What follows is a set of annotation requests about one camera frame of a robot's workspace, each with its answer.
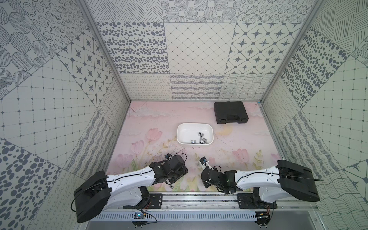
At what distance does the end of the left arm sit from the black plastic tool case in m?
0.51

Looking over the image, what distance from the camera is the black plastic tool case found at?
1057mm

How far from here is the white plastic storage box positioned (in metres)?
0.97

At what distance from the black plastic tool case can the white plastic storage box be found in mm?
103

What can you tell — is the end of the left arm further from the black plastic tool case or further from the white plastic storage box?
the black plastic tool case

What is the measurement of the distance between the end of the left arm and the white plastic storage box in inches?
10.3

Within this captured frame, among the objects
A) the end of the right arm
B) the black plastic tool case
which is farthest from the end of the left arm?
the black plastic tool case

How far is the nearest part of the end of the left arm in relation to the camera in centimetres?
59

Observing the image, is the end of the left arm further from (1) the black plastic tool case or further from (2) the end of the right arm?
(1) the black plastic tool case
